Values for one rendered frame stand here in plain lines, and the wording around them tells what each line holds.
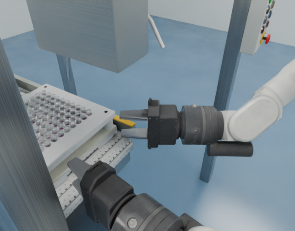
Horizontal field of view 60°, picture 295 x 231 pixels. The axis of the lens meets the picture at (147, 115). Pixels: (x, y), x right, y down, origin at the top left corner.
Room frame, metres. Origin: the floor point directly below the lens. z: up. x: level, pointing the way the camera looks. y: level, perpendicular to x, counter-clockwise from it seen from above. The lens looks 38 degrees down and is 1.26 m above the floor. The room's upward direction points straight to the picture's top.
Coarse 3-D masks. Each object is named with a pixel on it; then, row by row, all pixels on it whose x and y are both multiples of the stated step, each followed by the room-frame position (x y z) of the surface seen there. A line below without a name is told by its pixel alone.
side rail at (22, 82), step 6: (18, 78) 0.71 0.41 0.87; (24, 78) 0.71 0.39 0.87; (18, 84) 0.71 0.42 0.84; (24, 84) 0.69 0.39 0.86; (30, 84) 0.67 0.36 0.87; (36, 84) 0.67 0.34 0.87; (30, 90) 0.68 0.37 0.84; (114, 120) 0.50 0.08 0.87; (120, 126) 0.49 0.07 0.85; (126, 126) 0.48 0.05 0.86; (132, 126) 0.47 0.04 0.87
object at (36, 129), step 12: (36, 108) 0.49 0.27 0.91; (48, 108) 0.50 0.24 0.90; (60, 108) 0.49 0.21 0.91; (72, 108) 0.48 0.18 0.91; (36, 120) 0.44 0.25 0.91; (48, 120) 0.45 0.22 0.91; (60, 120) 0.44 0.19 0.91; (72, 120) 0.45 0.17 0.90; (36, 132) 0.41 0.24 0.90; (48, 132) 0.40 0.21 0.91
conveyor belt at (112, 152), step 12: (108, 144) 0.45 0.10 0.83; (120, 144) 0.45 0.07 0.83; (132, 144) 0.47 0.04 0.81; (96, 156) 0.41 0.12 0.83; (108, 156) 0.41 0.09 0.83; (120, 156) 0.42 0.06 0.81; (72, 180) 0.34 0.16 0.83; (60, 192) 0.31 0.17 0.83; (72, 192) 0.31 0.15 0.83; (72, 204) 0.29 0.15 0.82
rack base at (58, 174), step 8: (112, 128) 0.48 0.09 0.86; (96, 136) 0.45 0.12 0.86; (104, 136) 0.45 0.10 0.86; (112, 136) 0.47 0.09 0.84; (88, 144) 0.42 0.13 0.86; (96, 144) 0.42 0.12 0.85; (80, 152) 0.39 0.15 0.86; (88, 152) 0.40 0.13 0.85; (64, 160) 0.37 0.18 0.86; (56, 168) 0.35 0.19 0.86; (64, 168) 0.35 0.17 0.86; (56, 176) 0.33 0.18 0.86; (64, 176) 0.34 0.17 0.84; (56, 184) 0.32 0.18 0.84
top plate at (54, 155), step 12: (48, 84) 0.61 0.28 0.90; (24, 96) 0.55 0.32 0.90; (60, 96) 0.55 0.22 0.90; (72, 96) 0.55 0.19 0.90; (96, 108) 0.50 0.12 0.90; (84, 120) 0.45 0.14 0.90; (96, 120) 0.45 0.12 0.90; (108, 120) 0.46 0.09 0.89; (72, 132) 0.41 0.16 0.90; (84, 132) 0.41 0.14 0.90; (96, 132) 0.43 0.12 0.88; (60, 144) 0.37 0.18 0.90; (72, 144) 0.37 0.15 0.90; (48, 156) 0.34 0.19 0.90; (60, 156) 0.34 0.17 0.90; (48, 168) 0.32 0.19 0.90
